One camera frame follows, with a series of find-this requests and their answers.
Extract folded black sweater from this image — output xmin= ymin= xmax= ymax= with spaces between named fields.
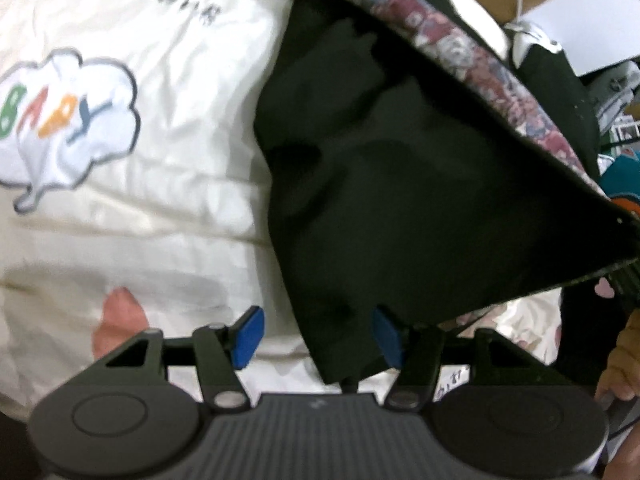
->
xmin=520 ymin=42 xmax=602 ymax=177

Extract white charger plug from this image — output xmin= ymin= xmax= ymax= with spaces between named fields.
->
xmin=504 ymin=20 xmax=562 ymax=63

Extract bear print shorts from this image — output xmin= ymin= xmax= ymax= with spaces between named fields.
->
xmin=254 ymin=0 xmax=640 ymax=387

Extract person's right hand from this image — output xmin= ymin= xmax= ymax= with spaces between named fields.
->
xmin=595 ymin=352 xmax=640 ymax=403

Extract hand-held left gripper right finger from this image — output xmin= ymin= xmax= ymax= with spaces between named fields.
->
xmin=370 ymin=306 xmax=540 ymax=412

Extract white printed bed sheet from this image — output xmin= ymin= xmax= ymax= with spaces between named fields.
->
xmin=0 ymin=0 xmax=563 ymax=421

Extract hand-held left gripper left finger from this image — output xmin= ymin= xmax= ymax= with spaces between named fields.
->
xmin=102 ymin=305 xmax=265 ymax=412

